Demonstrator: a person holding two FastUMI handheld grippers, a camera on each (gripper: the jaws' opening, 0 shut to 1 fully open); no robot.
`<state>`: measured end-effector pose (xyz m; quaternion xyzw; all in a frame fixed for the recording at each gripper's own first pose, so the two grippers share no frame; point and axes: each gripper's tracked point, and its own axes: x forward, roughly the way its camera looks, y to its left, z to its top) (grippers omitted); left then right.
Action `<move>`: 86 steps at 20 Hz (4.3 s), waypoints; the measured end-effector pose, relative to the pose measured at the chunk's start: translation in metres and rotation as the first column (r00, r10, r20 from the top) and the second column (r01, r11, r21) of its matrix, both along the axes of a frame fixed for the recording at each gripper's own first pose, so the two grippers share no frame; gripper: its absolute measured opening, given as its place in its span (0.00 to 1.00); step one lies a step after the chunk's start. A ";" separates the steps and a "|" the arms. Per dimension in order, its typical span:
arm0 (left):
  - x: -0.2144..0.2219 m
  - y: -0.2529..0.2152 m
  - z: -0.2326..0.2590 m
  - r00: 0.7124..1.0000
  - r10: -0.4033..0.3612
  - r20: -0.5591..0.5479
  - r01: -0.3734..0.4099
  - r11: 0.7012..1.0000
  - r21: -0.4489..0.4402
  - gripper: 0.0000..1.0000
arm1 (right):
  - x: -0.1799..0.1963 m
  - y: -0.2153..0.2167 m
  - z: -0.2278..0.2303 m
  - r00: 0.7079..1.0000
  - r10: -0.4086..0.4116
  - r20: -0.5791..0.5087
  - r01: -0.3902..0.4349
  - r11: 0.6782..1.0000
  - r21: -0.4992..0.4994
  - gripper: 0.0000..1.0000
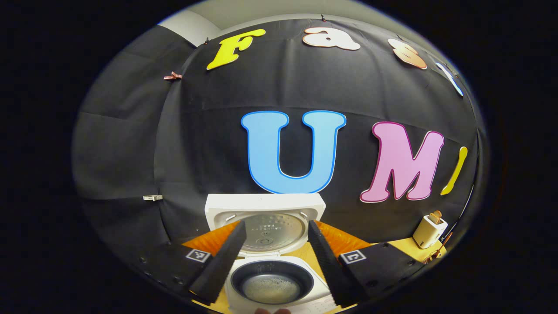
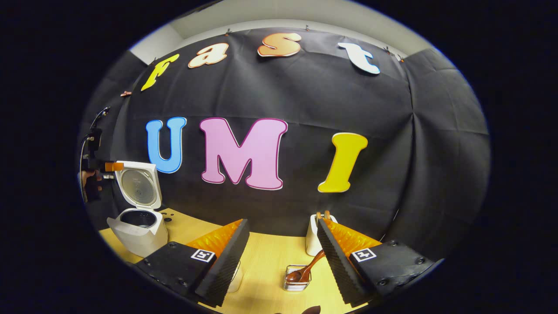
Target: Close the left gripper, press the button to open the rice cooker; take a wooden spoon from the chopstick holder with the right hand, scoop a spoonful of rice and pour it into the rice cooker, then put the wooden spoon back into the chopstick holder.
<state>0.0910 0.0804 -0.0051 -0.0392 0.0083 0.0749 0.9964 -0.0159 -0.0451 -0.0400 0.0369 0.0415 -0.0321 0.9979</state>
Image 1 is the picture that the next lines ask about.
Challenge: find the white toaster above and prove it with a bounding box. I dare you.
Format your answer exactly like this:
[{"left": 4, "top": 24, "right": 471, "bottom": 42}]
[{"left": 412, "top": 214, "right": 448, "bottom": 249}]

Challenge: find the white cable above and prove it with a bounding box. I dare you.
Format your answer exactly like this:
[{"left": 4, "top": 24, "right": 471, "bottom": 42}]
[{"left": 449, "top": 187, "right": 474, "bottom": 237}]

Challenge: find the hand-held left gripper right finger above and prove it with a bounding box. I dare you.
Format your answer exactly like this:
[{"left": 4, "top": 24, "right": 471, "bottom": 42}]
[{"left": 308, "top": 220, "right": 425, "bottom": 308}]

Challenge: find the white rice cooker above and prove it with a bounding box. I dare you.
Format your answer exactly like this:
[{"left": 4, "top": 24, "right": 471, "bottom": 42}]
[{"left": 205, "top": 193, "right": 336, "bottom": 314}]

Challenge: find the black backdrop cloth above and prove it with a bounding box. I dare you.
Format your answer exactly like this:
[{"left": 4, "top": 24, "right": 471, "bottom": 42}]
[{"left": 72, "top": 13, "right": 487, "bottom": 280}]

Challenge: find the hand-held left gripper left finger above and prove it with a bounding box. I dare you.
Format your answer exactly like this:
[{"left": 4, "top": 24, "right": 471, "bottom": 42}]
[{"left": 139, "top": 220, "right": 247, "bottom": 305}]

